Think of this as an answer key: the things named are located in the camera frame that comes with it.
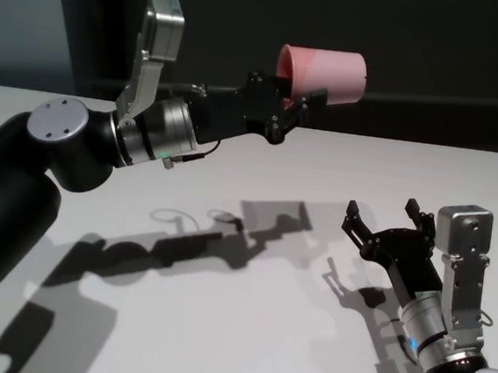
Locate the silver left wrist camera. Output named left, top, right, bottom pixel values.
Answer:
left=112, top=0, right=189, bottom=133

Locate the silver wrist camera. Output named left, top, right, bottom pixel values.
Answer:
left=112, top=0, right=189, bottom=133
left=425, top=201, right=498, bottom=351

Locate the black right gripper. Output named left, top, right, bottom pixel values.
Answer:
left=334, top=191, right=451, bottom=310

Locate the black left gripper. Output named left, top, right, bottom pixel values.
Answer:
left=186, top=64, right=332, bottom=155

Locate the pink plastic cup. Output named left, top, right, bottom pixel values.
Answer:
left=272, top=42, right=370, bottom=118

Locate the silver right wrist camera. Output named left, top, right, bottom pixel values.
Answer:
left=425, top=201, right=498, bottom=351

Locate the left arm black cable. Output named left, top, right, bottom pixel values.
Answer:
left=161, top=79, right=227, bottom=176

